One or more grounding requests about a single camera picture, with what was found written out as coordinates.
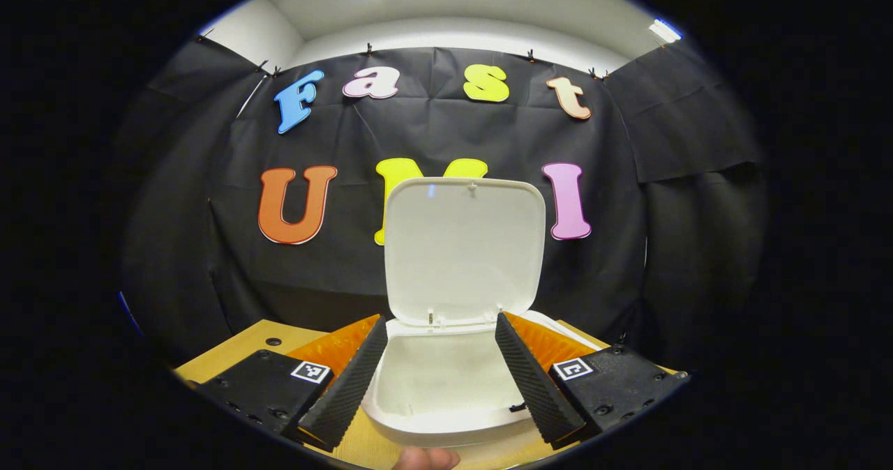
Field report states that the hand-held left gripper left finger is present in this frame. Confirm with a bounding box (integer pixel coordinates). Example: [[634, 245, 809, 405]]
[[199, 314, 389, 451]]

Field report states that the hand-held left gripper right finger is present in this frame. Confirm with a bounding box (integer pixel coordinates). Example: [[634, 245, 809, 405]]
[[494, 311, 690, 450]]

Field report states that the wooden desktop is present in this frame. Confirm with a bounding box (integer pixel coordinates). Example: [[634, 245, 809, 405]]
[[174, 319, 681, 470]]

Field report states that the small ceiling light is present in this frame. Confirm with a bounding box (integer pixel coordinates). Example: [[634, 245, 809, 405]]
[[649, 18, 682, 44]]

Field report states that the white desktop garbage bin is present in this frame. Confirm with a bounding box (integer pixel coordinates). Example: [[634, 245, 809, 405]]
[[361, 177, 602, 448]]

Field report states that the black backdrop cloth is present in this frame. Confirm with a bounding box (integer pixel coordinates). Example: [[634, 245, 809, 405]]
[[119, 34, 768, 366]]

